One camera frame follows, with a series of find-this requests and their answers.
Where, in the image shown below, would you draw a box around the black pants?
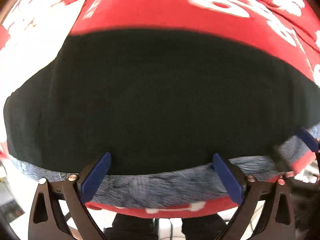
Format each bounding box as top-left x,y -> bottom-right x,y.
4,29 -> 319,175

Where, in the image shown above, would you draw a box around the red blanket white characters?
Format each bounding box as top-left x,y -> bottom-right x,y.
56,0 -> 319,216

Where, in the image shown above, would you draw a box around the grey blue folded garment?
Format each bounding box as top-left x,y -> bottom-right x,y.
9,136 -> 310,209

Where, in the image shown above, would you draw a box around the red plush pillow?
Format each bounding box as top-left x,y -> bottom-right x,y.
63,0 -> 319,50

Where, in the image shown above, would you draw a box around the white bed sheet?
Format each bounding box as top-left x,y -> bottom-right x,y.
0,0 -> 87,145

